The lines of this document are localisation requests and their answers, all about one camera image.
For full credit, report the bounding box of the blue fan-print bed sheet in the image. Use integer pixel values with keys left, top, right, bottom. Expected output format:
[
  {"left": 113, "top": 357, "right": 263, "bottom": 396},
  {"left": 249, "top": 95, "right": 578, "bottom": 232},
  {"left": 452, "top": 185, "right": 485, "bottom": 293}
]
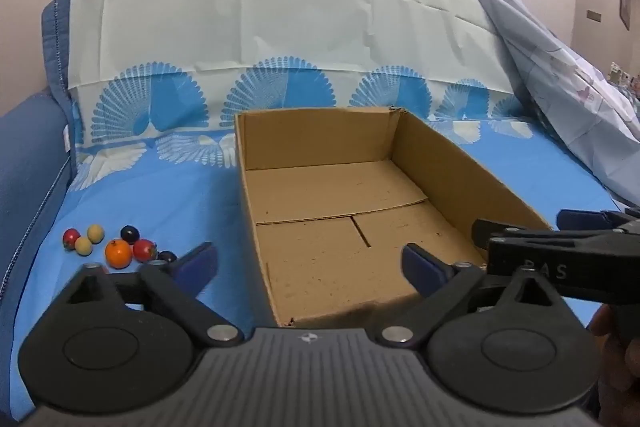
[{"left": 10, "top": 0, "right": 631, "bottom": 423}]

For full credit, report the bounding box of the small orange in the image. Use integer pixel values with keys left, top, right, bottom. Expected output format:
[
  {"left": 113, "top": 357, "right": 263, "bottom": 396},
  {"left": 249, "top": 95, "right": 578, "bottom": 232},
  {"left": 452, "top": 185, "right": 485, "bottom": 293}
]
[{"left": 104, "top": 239, "right": 133, "bottom": 270}]

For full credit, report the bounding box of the brown cardboard box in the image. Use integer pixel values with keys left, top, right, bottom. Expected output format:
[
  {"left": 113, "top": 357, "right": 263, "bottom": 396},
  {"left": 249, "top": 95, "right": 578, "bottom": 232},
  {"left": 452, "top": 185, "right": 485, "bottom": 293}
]
[{"left": 234, "top": 106, "right": 553, "bottom": 328}]

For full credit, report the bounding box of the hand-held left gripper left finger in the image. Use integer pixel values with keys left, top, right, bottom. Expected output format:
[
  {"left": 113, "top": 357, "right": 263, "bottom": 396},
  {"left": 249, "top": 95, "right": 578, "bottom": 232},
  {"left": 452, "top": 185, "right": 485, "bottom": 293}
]
[{"left": 65, "top": 242, "right": 246, "bottom": 349}]

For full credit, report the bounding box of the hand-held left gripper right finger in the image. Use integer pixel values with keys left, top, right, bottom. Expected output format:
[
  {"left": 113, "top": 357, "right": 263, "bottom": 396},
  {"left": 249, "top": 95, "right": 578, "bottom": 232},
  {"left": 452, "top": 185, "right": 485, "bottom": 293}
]
[{"left": 375, "top": 243, "right": 563, "bottom": 350}]

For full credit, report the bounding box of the person's right hand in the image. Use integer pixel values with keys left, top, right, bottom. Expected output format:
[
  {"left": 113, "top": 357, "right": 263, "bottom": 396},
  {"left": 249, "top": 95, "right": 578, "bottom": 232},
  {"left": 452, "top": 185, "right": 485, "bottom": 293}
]
[{"left": 591, "top": 307, "right": 640, "bottom": 427}]

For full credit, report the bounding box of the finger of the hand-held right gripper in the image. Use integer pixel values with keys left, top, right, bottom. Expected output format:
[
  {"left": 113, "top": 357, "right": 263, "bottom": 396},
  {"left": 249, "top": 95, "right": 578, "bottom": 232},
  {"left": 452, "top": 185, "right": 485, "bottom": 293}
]
[
  {"left": 472, "top": 218, "right": 556, "bottom": 253},
  {"left": 557, "top": 207, "right": 640, "bottom": 233}
]

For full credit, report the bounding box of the distant shelf clutter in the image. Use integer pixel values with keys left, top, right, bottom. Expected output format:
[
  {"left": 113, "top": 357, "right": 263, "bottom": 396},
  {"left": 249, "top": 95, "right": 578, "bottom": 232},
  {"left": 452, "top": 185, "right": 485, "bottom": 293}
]
[{"left": 607, "top": 62, "right": 640, "bottom": 98}]

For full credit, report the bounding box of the pale blue floral blanket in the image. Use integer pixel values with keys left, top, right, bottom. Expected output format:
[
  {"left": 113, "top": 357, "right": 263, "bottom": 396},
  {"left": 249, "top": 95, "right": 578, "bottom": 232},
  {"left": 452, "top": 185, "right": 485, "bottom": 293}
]
[{"left": 450, "top": 0, "right": 640, "bottom": 208}]

